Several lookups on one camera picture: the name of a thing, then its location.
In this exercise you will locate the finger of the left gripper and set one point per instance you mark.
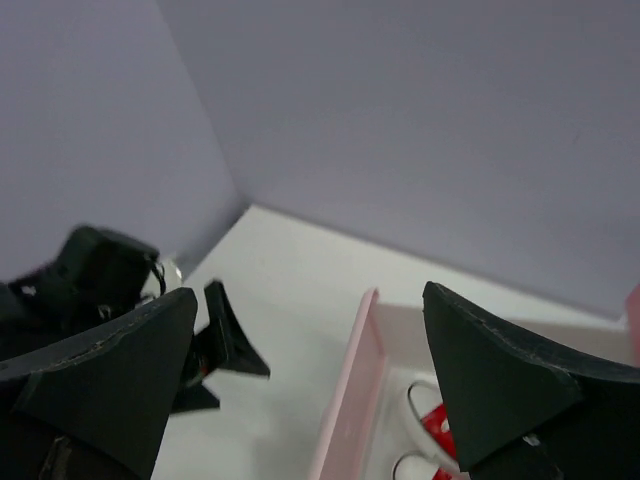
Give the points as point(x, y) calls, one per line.
point(194, 398)

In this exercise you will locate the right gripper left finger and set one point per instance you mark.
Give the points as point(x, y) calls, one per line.
point(94, 405)

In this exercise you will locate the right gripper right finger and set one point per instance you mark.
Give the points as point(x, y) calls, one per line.
point(522, 406)

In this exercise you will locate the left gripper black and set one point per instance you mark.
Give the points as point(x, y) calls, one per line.
point(101, 275)

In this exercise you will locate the red sneaker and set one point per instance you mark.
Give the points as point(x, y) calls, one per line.
point(426, 421)
point(421, 466)

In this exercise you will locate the drawer pink front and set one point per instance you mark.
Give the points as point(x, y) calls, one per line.
point(631, 320)
point(364, 432)

